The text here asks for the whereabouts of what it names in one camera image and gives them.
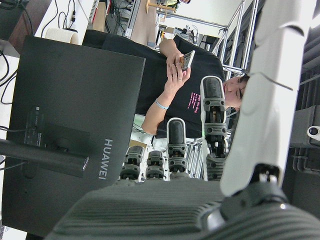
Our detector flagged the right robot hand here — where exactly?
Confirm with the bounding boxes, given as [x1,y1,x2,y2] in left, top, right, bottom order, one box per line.
[43,0,320,240]

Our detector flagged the cardboard box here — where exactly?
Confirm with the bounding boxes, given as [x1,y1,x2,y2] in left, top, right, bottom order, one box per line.
[92,4,109,33]
[128,139,148,152]

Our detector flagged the light blue wristband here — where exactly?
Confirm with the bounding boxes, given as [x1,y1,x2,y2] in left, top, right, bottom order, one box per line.
[154,98,170,111]

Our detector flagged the black monitor stand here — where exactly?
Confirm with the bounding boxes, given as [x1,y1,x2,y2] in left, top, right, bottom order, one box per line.
[0,123,90,179]

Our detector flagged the person in black T-shirt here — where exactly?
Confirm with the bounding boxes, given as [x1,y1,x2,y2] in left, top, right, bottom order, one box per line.
[81,29,251,140]

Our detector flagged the black Huawei monitor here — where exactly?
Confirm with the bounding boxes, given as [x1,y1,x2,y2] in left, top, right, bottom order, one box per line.
[1,34,147,238]

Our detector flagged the smartphone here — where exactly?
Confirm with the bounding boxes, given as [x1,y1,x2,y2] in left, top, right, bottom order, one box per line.
[178,49,196,72]

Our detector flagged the white webcam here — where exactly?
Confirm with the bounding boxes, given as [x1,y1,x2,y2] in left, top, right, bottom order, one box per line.
[306,125,320,139]

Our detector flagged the white paper towel roll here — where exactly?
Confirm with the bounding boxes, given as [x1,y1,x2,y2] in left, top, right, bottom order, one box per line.
[44,27,82,46]

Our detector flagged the wooden stand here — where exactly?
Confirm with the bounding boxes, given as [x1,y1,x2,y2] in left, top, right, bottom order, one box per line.
[144,0,177,13]

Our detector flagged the person in yellow shirt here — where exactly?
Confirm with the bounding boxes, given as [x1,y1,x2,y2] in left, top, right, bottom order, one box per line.
[162,0,194,12]

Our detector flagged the aluminium profile frame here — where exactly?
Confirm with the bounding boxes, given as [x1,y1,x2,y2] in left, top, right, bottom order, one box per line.
[212,0,261,76]

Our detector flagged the black cable with plug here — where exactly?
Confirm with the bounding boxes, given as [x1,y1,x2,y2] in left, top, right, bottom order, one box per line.
[41,0,77,36]

